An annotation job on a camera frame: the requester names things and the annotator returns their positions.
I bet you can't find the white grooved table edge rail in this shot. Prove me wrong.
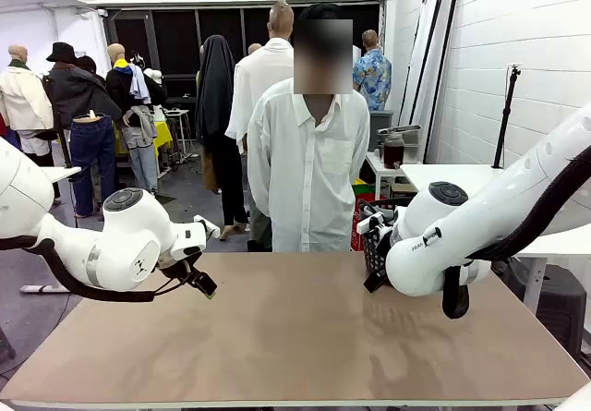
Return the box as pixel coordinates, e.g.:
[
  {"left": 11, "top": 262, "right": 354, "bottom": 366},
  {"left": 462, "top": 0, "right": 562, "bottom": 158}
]
[{"left": 6, "top": 397, "right": 572, "bottom": 410}]

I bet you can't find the mannequin with black hat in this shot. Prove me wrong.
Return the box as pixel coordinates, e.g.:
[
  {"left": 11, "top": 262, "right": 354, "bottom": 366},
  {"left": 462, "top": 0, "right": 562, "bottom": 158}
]
[{"left": 42, "top": 42, "right": 122, "bottom": 130}]

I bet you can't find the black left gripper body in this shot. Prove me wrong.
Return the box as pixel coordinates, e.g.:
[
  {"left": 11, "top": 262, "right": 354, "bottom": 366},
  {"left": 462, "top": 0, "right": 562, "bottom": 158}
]
[{"left": 159, "top": 251, "right": 204, "bottom": 283}]

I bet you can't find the mannequin in blue floral shirt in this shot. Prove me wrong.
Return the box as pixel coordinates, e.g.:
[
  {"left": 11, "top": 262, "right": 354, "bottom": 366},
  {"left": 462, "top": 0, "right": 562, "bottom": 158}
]
[{"left": 353, "top": 29, "right": 392, "bottom": 112}]

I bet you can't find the dark grey plastic stool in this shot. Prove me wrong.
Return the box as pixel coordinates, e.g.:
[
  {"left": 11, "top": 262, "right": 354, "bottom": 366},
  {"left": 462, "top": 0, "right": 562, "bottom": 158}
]
[{"left": 491, "top": 262, "right": 587, "bottom": 364}]

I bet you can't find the person in white shirt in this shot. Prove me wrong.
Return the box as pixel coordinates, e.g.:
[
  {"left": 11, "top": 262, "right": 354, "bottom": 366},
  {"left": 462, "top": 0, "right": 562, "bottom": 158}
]
[{"left": 247, "top": 3, "right": 371, "bottom": 253}]

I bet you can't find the small white side table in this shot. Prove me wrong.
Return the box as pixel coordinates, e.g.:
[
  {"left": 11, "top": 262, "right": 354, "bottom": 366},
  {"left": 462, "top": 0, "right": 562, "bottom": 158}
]
[{"left": 364, "top": 151, "right": 419, "bottom": 199}]

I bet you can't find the black tripod stand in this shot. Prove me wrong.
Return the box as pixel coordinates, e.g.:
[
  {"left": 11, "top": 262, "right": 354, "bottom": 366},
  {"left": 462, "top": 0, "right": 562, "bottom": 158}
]
[{"left": 491, "top": 63, "right": 523, "bottom": 170}]

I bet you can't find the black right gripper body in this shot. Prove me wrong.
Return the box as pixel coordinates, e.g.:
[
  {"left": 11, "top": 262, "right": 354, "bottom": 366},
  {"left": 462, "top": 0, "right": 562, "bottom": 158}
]
[{"left": 376, "top": 224, "right": 401, "bottom": 269}]

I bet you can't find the light jeans half mannequin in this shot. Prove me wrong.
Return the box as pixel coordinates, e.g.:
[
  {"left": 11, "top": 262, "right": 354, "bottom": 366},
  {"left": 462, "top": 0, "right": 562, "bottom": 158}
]
[{"left": 120, "top": 105, "right": 161, "bottom": 195}]

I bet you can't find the black framed white panel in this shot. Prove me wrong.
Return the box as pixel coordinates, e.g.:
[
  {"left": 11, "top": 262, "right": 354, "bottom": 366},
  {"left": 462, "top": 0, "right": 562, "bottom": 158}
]
[
  {"left": 422, "top": 0, "right": 461, "bottom": 165},
  {"left": 397, "top": 0, "right": 447, "bottom": 128}
]

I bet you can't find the glass jar with brown liquid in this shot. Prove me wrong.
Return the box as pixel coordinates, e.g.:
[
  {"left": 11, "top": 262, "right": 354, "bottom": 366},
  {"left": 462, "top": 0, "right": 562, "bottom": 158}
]
[{"left": 382, "top": 131, "right": 406, "bottom": 170}]

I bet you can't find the black perforated plastic basket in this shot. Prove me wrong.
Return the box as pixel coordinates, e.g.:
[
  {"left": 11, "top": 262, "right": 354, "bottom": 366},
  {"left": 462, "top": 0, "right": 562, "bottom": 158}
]
[{"left": 357, "top": 197, "right": 416, "bottom": 283}]

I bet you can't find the black right arm cable sleeve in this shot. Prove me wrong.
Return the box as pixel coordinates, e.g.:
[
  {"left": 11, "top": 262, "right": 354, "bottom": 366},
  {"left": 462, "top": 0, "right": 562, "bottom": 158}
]
[{"left": 440, "top": 145, "right": 591, "bottom": 320}]

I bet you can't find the dark jeans half mannequin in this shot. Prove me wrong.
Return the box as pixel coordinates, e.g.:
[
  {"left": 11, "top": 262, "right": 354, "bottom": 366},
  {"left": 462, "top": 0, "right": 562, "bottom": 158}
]
[{"left": 68, "top": 111, "right": 116, "bottom": 218}]

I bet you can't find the mannequin in white shirt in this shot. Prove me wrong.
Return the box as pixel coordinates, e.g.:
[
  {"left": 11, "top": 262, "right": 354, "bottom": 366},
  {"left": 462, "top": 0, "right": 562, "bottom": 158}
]
[{"left": 224, "top": 0, "right": 296, "bottom": 250}]

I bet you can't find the mannequin with yellow scarf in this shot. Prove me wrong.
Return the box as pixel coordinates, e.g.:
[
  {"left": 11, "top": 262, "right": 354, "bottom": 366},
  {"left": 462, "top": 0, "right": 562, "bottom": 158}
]
[{"left": 104, "top": 43, "right": 167, "bottom": 121}]

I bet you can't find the mannequin in cream jacket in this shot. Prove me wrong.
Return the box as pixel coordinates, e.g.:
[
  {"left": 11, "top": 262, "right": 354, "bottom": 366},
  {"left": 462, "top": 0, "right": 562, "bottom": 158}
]
[{"left": 0, "top": 44, "right": 54, "bottom": 158}]

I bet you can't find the mannequin in black cloak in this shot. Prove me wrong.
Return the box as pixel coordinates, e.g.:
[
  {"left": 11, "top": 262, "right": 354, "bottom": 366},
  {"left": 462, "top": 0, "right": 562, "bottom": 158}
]
[{"left": 196, "top": 34, "right": 250, "bottom": 241}]

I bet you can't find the white metal stand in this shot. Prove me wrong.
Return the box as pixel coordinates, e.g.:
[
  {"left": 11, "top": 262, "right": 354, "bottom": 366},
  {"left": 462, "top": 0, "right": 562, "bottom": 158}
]
[{"left": 163, "top": 107, "right": 198, "bottom": 167}]

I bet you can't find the black left arm cable sleeve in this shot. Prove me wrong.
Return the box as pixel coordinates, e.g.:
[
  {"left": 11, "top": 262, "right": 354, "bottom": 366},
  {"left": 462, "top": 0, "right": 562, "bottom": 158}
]
[{"left": 0, "top": 235, "right": 156, "bottom": 304}]

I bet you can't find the white table with foot bar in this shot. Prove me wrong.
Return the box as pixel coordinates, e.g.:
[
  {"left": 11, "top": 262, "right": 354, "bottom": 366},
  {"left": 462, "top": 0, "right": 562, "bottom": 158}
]
[{"left": 20, "top": 164, "right": 83, "bottom": 295}]

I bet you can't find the silver metal tray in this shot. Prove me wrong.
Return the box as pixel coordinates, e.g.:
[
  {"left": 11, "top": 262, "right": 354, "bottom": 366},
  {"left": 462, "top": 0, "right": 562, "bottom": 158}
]
[{"left": 377, "top": 124, "right": 423, "bottom": 138}]

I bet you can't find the red plastic crate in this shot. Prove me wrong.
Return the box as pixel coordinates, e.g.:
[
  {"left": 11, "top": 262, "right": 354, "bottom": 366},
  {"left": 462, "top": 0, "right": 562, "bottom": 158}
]
[{"left": 350, "top": 177, "right": 389, "bottom": 251}]

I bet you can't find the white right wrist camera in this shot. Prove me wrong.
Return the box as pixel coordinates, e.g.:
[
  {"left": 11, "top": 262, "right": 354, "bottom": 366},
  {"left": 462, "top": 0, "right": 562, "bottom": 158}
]
[{"left": 356, "top": 212, "right": 387, "bottom": 236}]

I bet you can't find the yellow table cloth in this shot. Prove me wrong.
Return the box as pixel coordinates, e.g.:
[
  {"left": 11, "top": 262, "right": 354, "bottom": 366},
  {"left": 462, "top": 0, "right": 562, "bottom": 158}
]
[{"left": 113, "top": 119, "right": 175, "bottom": 156}]

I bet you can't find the grey box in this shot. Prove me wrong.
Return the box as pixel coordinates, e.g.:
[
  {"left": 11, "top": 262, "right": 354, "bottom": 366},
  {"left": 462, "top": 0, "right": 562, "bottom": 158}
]
[{"left": 368, "top": 109, "right": 395, "bottom": 153}]

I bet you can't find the black arm cable sleeve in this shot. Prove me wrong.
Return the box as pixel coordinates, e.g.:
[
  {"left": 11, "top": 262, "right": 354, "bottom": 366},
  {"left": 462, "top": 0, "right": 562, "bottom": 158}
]
[
  {"left": 440, "top": 145, "right": 591, "bottom": 320},
  {"left": 0, "top": 235, "right": 156, "bottom": 304}
]

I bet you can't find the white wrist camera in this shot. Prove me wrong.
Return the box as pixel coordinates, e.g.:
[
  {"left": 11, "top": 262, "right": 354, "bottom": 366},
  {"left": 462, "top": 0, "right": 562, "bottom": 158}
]
[
  {"left": 193, "top": 215, "right": 222, "bottom": 240},
  {"left": 356, "top": 212, "right": 387, "bottom": 236}
]

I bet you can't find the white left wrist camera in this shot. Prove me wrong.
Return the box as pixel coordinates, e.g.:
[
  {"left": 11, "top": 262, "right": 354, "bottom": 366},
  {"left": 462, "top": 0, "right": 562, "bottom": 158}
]
[{"left": 193, "top": 215, "right": 222, "bottom": 240}]

